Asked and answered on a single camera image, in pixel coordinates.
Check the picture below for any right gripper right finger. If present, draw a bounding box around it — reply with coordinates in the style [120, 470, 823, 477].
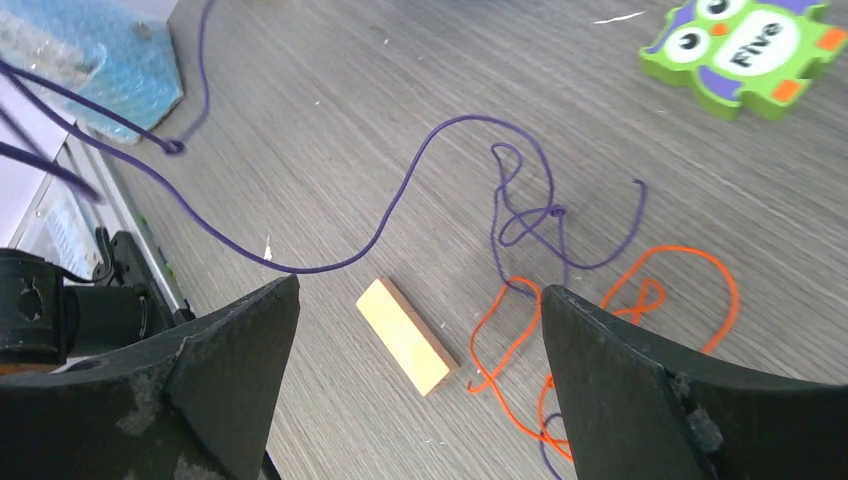
[541, 285, 847, 479]

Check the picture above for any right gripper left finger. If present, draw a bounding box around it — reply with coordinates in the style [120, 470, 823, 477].
[1, 276, 300, 479]

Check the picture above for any orange cable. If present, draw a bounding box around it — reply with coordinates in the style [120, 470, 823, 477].
[466, 245, 741, 464]

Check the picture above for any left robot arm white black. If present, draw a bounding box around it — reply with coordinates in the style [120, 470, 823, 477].
[1, 227, 195, 375]

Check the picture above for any small wooden block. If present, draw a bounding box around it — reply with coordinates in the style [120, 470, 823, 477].
[356, 278, 459, 396]

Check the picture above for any clear plastic container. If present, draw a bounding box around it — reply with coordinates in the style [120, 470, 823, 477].
[1, 0, 183, 130]

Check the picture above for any green monster toy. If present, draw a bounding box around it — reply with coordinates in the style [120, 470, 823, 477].
[639, 0, 847, 120]

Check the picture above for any aluminium rail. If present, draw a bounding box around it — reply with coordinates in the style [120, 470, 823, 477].
[9, 122, 193, 319]

